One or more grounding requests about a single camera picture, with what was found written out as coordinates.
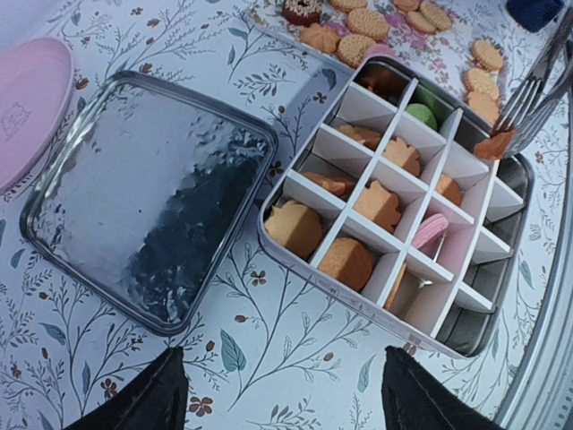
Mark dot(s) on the small swirl butter cookie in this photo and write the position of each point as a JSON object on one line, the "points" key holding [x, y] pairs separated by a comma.
{"points": [[322, 38]]}

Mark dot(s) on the chocolate sprinkle donut cookie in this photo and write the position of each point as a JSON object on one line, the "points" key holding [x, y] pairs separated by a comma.
{"points": [[302, 12]]}

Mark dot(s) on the green sandwich cookie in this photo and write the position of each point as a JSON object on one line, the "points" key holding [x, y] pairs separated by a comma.
{"points": [[423, 114]]}

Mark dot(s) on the pink divided cookie tin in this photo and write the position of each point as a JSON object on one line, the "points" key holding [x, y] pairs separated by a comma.
{"points": [[374, 173]]}

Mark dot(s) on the round cracker cookie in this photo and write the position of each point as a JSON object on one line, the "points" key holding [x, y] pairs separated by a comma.
{"points": [[368, 23], [352, 49]]}

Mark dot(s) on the metal tongs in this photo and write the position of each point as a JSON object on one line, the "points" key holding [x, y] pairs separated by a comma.
{"points": [[529, 107]]}

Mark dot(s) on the silver tin lid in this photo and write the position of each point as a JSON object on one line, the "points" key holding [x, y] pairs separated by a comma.
{"points": [[146, 193]]}

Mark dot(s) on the dark blue mug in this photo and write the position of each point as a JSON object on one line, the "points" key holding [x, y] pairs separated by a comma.
{"points": [[533, 15]]}

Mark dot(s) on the pink plate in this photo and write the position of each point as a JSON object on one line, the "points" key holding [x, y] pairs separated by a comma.
{"points": [[37, 79]]}

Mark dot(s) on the pink sandwich cookie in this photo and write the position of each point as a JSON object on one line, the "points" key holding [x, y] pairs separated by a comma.
{"points": [[380, 49], [431, 228]]}

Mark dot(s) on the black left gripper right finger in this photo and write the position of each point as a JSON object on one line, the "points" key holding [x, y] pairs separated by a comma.
{"points": [[413, 399]]}

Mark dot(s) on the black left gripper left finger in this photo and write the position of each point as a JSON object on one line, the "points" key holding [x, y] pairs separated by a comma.
{"points": [[155, 399]]}

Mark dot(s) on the floral cookie tray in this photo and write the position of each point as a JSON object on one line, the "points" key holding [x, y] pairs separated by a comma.
{"points": [[478, 60]]}

